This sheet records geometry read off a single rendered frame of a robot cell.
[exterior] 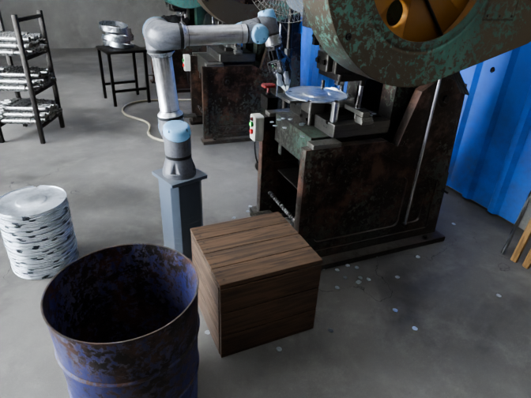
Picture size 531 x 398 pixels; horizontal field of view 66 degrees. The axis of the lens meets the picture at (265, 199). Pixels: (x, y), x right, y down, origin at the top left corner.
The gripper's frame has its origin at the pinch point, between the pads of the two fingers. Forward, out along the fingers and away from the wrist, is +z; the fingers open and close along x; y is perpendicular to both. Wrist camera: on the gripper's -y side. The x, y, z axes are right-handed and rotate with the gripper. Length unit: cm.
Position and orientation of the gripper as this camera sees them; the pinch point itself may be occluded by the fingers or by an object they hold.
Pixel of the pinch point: (286, 88)
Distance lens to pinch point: 204.8
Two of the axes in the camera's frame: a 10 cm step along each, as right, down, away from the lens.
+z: 2.6, 9.0, 3.6
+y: -3.5, 4.3, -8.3
